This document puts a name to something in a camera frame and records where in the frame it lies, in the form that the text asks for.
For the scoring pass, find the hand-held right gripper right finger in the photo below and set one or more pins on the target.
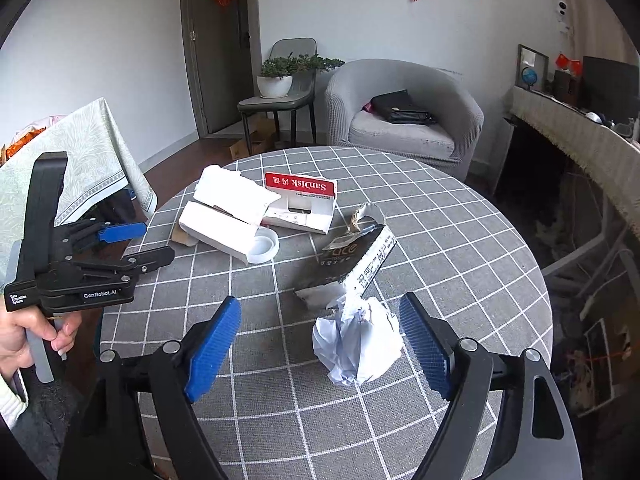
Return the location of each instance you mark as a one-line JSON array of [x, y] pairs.
[[425, 350]]

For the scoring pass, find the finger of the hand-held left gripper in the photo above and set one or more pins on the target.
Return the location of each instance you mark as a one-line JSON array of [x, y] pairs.
[[150, 259], [122, 231]]

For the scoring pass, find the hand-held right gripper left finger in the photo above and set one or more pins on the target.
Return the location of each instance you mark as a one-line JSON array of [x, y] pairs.
[[215, 350]]

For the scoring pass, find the white paper ball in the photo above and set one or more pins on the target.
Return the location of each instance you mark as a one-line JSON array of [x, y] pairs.
[[365, 340]]

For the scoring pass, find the torn grey cardboard piece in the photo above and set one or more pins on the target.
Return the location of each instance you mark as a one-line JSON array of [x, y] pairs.
[[367, 212]]

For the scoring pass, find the red and white card packaging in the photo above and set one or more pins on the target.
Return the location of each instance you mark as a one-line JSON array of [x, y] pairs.
[[300, 183]]

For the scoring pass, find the person's left hand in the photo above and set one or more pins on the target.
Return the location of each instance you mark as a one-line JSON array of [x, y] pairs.
[[45, 327]]

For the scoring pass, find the small brown cardboard piece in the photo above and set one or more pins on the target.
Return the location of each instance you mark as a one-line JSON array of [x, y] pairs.
[[181, 237]]

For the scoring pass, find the white foam box piece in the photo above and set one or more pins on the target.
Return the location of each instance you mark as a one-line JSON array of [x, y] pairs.
[[230, 192], [215, 232]]

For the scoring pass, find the table with pale green cloth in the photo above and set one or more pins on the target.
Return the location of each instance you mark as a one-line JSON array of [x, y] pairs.
[[85, 160]]

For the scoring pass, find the round table with grey checked cloth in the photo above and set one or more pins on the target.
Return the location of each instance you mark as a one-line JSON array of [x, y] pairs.
[[450, 240]]

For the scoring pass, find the white round lid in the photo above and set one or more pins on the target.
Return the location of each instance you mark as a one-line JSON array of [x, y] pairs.
[[265, 247]]

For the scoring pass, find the torn black packaging box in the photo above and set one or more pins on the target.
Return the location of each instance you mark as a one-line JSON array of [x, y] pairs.
[[345, 260]]

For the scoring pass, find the orange snack packets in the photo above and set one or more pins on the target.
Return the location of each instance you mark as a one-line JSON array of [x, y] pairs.
[[25, 142]]

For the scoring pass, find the person's dark fuzzy clothing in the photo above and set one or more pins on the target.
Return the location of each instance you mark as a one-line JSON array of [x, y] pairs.
[[55, 430]]

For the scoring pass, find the cardboard box on floor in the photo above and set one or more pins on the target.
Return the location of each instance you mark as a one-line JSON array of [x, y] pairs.
[[260, 137]]

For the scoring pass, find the dark grey door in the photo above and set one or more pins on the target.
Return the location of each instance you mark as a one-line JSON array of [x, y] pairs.
[[220, 60]]

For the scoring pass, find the potted plant in white pot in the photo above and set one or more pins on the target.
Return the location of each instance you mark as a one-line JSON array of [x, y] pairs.
[[274, 85]]

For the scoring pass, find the grey armchair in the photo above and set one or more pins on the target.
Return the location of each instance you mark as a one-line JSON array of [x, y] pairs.
[[400, 140]]

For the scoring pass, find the black handbag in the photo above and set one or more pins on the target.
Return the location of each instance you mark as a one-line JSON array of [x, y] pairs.
[[400, 107]]

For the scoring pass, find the grey-green dining chair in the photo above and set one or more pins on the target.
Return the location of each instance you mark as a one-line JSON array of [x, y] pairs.
[[300, 60]]

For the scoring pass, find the pink item on armchair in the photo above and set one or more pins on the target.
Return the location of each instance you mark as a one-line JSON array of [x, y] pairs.
[[367, 108]]

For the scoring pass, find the desk with beige fringed cloth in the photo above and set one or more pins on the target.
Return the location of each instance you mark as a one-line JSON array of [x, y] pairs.
[[575, 135]]

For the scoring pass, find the white computer mouse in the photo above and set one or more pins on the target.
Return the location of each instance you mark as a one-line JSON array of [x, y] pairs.
[[594, 117]]

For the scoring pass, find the small blue globe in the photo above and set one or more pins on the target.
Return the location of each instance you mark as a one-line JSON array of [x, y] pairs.
[[528, 77]]

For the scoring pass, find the dark box on desk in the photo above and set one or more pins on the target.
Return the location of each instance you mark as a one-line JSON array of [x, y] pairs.
[[565, 87]]

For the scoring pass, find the small red flags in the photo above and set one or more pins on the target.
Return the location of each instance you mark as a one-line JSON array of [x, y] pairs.
[[570, 62]]

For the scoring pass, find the black monitor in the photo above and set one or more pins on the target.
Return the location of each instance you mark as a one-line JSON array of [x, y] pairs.
[[610, 85]]

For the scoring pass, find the white security camera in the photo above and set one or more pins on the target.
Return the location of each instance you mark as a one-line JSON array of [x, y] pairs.
[[562, 12]]

